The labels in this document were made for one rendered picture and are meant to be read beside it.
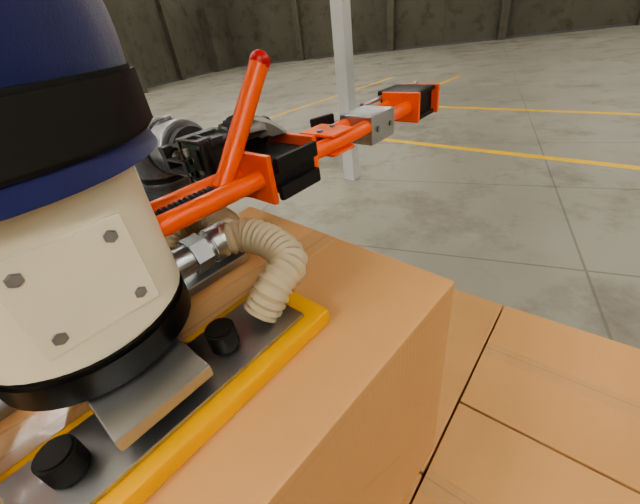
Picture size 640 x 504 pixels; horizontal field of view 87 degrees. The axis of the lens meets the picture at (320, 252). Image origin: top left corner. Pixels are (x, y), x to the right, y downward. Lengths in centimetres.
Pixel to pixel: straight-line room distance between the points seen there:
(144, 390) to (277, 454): 12
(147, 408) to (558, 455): 83
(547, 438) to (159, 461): 82
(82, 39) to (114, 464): 28
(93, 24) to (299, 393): 30
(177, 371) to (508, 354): 92
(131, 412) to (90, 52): 24
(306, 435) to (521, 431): 71
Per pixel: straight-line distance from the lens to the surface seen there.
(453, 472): 88
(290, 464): 30
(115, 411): 32
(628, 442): 104
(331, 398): 32
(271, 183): 40
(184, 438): 32
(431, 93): 73
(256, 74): 42
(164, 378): 32
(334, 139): 49
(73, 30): 26
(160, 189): 69
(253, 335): 35
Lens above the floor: 134
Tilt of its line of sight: 33 degrees down
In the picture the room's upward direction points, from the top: 8 degrees counter-clockwise
